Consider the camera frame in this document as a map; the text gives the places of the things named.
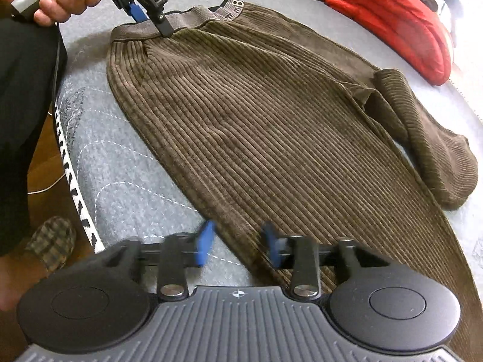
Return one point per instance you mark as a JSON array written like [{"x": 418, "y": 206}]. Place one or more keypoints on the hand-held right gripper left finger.
[{"x": 203, "y": 243}]

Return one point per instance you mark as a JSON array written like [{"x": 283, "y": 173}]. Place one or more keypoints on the red quilted blanket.
[{"x": 400, "y": 19}]

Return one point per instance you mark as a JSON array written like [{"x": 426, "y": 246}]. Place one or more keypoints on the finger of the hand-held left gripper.
[
  {"x": 137, "y": 12},
  {"x": 164, "y": 22}
]

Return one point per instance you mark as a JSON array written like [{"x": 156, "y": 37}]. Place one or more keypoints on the person's leg in black trousers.
[{"x": 22, "y": 120}]

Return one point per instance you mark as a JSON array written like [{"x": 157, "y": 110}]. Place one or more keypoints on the plaid slipper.
[{"x": 53, "y": 239}]

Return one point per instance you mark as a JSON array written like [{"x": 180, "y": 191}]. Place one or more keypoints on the grey quilted mattress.
[{"x": 124, "y": 181}]

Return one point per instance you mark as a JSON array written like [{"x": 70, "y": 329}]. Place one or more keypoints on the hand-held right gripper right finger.
[{"x": 271, "y": 245}]

